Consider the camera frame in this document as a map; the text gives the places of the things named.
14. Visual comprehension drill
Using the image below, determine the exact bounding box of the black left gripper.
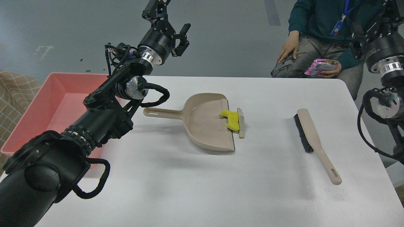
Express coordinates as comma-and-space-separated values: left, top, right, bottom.
138, 0, 191, 66

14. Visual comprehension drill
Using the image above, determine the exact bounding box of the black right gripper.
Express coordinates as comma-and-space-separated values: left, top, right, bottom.
351, 0, 403, 74

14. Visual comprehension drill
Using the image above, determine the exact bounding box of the beige plastic dustpan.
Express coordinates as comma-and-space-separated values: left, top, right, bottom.
143, 92, 235, 153

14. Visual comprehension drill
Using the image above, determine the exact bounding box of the beige foam strip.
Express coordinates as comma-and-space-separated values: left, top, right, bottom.
237, 108, 245, 138

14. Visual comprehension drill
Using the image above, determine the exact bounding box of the yellow foam scrap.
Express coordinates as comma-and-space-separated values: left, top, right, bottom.
219, 110, 240, 131

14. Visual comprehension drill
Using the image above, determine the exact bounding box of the beige brush with black bristles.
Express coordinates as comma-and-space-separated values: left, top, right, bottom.
294, 108, 342, 185

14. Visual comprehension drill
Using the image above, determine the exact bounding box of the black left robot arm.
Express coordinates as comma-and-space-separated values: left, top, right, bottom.
1, 0, 191, 227

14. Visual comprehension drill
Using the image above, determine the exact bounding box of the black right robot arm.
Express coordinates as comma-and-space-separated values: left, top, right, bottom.
349, 0, 404, 163

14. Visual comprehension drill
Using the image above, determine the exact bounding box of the pink plastic bin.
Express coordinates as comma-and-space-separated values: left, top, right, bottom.
1, 73, 107, 156

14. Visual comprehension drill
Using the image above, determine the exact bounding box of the seated person in teal sweater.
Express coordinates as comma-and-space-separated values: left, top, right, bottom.
271, 0, 383, 100

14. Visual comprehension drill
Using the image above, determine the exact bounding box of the pink snack packet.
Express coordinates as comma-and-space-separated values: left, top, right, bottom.
304, 59, 338, 76

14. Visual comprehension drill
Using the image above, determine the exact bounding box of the beige checkered cloth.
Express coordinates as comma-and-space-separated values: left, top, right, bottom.
0, 71, 42, 175

